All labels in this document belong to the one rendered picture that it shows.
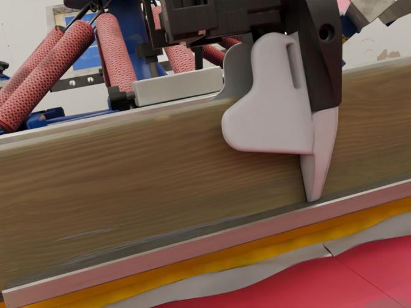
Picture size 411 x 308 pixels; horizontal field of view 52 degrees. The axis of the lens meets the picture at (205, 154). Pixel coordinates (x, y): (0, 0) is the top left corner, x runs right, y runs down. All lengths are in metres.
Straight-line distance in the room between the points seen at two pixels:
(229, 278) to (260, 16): 0.14
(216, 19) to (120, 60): 0.64
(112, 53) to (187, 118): 0.65
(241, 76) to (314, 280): 0.13
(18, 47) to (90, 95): 0.79
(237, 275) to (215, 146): 0.07
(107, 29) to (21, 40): 3.60
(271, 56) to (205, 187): 0.08
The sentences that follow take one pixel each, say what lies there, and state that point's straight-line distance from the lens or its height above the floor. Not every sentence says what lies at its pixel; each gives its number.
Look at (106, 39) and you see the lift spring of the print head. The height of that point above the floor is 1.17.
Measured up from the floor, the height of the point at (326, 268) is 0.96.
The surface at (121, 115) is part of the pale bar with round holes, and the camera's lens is 0.54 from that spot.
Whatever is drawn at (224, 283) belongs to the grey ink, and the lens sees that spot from 0.25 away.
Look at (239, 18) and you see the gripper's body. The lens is 0.21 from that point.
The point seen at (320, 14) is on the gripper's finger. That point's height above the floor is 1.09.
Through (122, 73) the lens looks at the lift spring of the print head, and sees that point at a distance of 0.80.
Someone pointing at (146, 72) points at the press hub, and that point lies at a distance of 1.10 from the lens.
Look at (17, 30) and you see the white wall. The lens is 4.54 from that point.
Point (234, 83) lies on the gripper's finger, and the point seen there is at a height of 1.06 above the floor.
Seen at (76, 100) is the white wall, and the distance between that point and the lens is 4.45.
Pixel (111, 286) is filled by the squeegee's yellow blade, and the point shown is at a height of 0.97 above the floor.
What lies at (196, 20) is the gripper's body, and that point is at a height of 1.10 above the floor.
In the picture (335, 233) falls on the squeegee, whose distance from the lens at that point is 0.28.
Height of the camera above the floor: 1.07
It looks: 11 degrees down
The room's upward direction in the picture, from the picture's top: 11 degrees counter-clockwise
